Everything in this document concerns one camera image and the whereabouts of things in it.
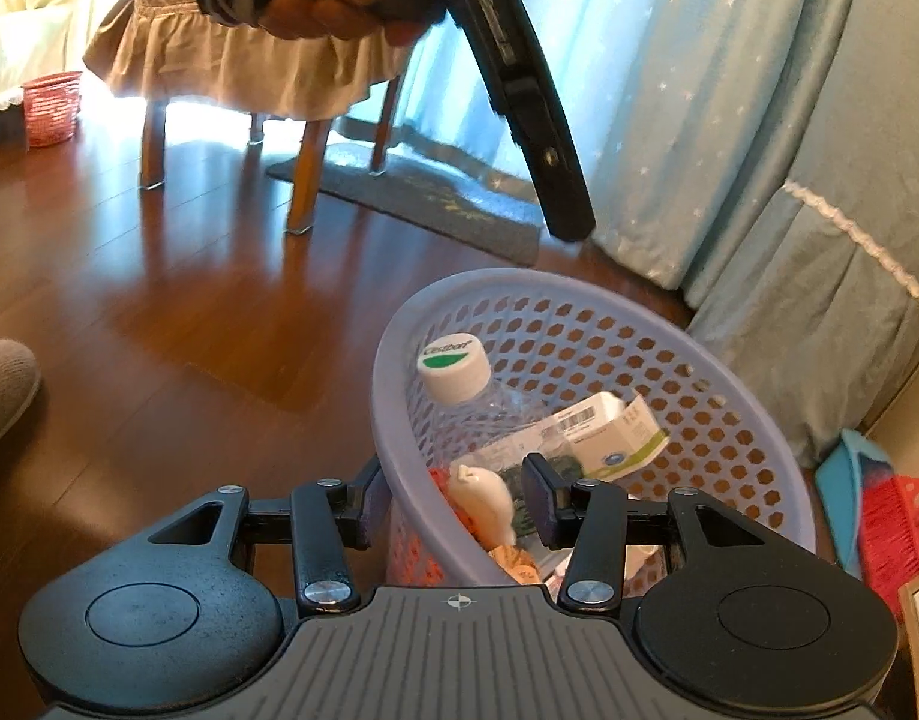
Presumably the red long-handled brush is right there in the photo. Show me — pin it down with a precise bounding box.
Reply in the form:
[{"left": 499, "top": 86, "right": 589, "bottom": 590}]
[{"left": 855, "top": 472, "right": 919, "bottom": 605}]

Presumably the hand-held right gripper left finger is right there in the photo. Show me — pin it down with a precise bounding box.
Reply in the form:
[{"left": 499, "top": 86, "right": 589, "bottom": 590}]
[{"left": 148, "top": 456, "right": 389, "bottom": 610}]

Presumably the orange snack packet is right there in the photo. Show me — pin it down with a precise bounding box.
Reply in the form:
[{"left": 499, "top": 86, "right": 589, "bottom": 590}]
[{"left": 388, "top": 467, "right": 479, "bottom": 586}]

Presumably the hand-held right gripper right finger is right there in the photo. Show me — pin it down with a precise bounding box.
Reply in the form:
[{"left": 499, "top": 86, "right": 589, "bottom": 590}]
[{"left": 521, "top": 452, "right": 749, "bottom": 611}]

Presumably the small red mesh basket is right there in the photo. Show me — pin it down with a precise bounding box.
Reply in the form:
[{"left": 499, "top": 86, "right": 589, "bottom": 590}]
[{"left": 20, "top": 71, "right": 84, "bottom": 149}]

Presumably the cream lace-trimmed cloth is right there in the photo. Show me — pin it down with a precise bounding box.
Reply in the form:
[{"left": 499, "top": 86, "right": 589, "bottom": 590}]
[{"left": 0, "top": 0, "right": 101, "bottom": 121}]

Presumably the blue lace-trimmed bed skirt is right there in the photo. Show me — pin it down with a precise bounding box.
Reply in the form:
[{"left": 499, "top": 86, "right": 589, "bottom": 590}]
[{"left": 684, "top": 178, "right": 919, "bottom": 470}]

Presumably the grey floor mat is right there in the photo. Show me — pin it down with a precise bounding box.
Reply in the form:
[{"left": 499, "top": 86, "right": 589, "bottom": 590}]
[{"left": 266, "top": 141, "right": 543, "bottom": 267}]

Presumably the blue star-print bedspread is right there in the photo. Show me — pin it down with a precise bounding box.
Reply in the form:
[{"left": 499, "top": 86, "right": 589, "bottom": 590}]
[{"left": 385, "top": 0, "right": 869, "bottom": 293}]

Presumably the clear plastic bottle white cap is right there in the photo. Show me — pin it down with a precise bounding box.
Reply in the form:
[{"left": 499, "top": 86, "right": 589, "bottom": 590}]
[{"left": 416, "top": 331, "right": 581, "bottom": 481}]

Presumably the white and green carton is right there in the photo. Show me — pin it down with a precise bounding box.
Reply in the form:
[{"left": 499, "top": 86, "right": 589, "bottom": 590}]
[{"left": 470, "top": 392, "right": 672, "bottom": 485}]

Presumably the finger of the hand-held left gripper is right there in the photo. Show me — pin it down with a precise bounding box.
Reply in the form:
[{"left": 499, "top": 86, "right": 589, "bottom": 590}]
[{"left": 493, "top": 22, "right": 597, "bottom": 245}]

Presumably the blue dustpan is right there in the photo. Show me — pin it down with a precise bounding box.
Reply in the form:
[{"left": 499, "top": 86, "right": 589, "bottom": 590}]
[{"left": 814, "top": 429, "right": 891, "bottom": 578}]

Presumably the wooden chair with beige cover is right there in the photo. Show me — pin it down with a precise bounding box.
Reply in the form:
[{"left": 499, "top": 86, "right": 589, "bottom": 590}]
[{"left": 82, "top": 0, "right": 412, "bottom": 233}]

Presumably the blue plastic mesh basket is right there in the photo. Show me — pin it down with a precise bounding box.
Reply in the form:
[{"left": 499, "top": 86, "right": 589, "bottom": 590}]
[{"left": 371, "top": 268, "right": 819, "bottom": 593}]

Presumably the grey slipper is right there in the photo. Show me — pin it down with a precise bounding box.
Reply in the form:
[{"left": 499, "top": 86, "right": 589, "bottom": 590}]
[{"left": 0, "top": 339, "right": 43, "bottom": 455}]

